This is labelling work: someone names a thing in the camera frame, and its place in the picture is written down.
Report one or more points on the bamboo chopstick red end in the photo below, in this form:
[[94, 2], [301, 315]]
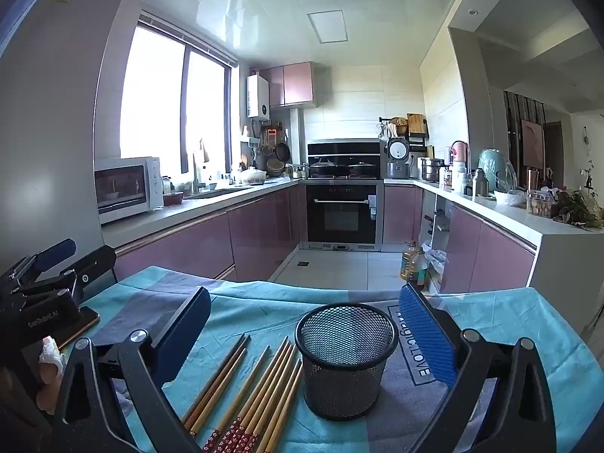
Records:
[[234, 422]]

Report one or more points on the left hand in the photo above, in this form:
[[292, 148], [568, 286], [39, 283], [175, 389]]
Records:
[[50, 366]]

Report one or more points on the potted plant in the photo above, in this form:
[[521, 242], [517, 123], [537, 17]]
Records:
[[579, 207]]

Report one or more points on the white rice cooker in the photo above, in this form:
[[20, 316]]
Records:
[[398, 152]]

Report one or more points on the black built-in oven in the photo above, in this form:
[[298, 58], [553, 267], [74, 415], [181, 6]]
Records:
[[344, 215]]

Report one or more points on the pink wall cabinet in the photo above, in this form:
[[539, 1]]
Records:
[[290, 86]]

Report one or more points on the white microwave oven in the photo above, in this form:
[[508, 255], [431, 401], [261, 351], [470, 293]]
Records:
[[127, 187]]

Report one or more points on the dark brown chopstick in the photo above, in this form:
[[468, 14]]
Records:
[[205, 394]]

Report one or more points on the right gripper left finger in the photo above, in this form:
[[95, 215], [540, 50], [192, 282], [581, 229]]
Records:
[[88, 415]]

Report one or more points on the blue grey tablecloth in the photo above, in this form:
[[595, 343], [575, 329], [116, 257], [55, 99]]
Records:
[[269, 312]]

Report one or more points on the black range hood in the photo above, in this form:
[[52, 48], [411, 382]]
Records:
[[346, 152]]

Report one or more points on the window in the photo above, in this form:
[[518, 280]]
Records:
[[175, 105]]

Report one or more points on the cooking oil bottle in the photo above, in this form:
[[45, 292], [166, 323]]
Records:
[[407, 261]]

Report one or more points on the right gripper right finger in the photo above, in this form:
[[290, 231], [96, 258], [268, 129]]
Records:
[[519, 416]]

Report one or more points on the smartphone on table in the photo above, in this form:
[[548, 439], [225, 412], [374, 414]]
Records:
[[88, 318]]

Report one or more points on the white water heater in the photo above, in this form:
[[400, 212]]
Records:
[[257, 98]]

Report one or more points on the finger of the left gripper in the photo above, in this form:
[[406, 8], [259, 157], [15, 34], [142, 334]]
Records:
[[34, 265], [78, 276]]

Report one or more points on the black mesh utensil cup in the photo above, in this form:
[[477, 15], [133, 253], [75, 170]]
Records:
[[344, 349]]

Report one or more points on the steel pot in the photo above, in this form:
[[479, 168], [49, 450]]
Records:
[[430, 169]]

